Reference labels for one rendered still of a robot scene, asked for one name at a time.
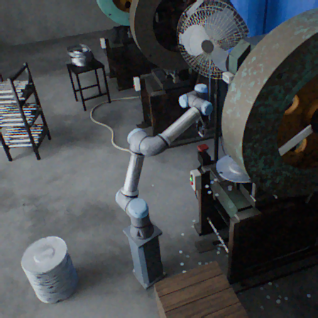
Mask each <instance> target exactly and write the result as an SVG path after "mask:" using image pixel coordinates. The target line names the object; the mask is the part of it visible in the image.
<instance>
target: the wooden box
mask: <svg viewBox="0 0 318 318"><path fill-rule="evenodd" d="M154 289H155V298H156V302H157V306H158V315H159V317H160V318H249V316H248V314H247V313H246V311H245V309H244V308H243V306H242V304H241V303H240V302H239V300H238V298H237V296H236V293H235V292H234V290H233V289H232V287H231V286H230V284H229V283H228V281H227V279H226V278H225V276H224V274H223V273H222V271H221V268H220V267H219V265H218V264H217V262H216V261H214V262H212V263H208V264H206V265H203V266H201V267H198V268H195V269H192V270H188V271H186V272H184V273H180V274H179V275H176V276H173V277H171V278H168V279H166V280H163V281H160V282H158V283H154Z"/></svg>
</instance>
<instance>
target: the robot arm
mask: <svg viewBox="0 0 318 318"><path fill-rule="evenodd" d="M180 106H181V107H183V108H186V107H191V109H190V110H188V111H187V112H185V113H184V114H183V115H182V116H181V117H180V118H179V119H178V120H177V121H176V122H175V123H173V124H172V125H171V126H169V127H168V128H167V130H166V131H164V132H163V133H162V134H158V135H157V136H152V135H150V134H149V133H147V132H146V131H144V130H143V129H141V128H136V129H134V130H133V131H132V132H130V134H129V135H128V143H129V144H130V146H129V151H130V153H131V155H130V159H129V162H128V172H127V175H126V181H125V185H124V187H122V188H121V189H120V190H119V191H118V192H117V193H116V202H117V203H118V205H119V206H120V207H121V208H122V209H123V210H124V211H125V212H126V213H127V214H128V215H129V216H130V218H131V228H130V232H131V236H132V237H133V238H134V239H136V240H139V241H142V240H146V239H149V238H150V237H151V236H152V235H153V233H154V225H153V224H152V222H151V221H150V215H149V208H148V204H147V202H146V201H145V200H142V199H139V198H138V195H139V190H138V184H139V180H140V177H141V169H142V166H143V161H144V158H145V156H154V155H158V154H160V153H162V152H163V151H165V150H166V149H167V148H169V147H170V144H171V143H172V142H173V141H174V140H175V139H176V138H177V137H178V136H179V135H180V134H181V133H183V132H184V131H185V130H186V129H187V128H188V127H190V126H191V125H192V123H194V122H195V123H196V128H197V130H198V132H199V134H200V135H201V136H202V137H203V136H205V133H206V132H207V130H208V128H210V127H211V123H210V122H209V119H208V117H207V115H208V114H210V113H211V112H212V109H213V106H212V104H211V103H209V102H208V101H207V86H206V85H205V84H197V85H196V86H195V90H194V91H193V92H190V93H188V94H184V95H183V96H181V97H180ZM202 130H203V132H204V133H203V132H202Z"/></svg>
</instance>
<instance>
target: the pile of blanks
mask: <svg viewBox="0 0 318 318"><path fill-rule="evenodd" d="M66 250H67V253H66V255H65V257H64V258H63V260H62V261H61V263H60V264H59V265H58V266H57V267H56V268H54V269H52V270H50V271H48V272H46V273H29V272H27V271H26V270H24V271H25V273H26V275H27V276H28V278H29V281H30V284H31V285H32V287H33V288H34V290H35V293H36V294H37V296H38V298H39V299H40V300H42V301H43V302H44V303H47V302H48V303H55V302H61V301H63V300H65V299H66V298H68V297H69V296H70V295H71V294H72V292H73V291H74V289H75V288H76V286H77V281H78V278H77V274H76V271H75V267H74V265H73V262H72V259H71V257H70V253H69V251H68V249H66ZM23 269H24V268H23Z"/></svg>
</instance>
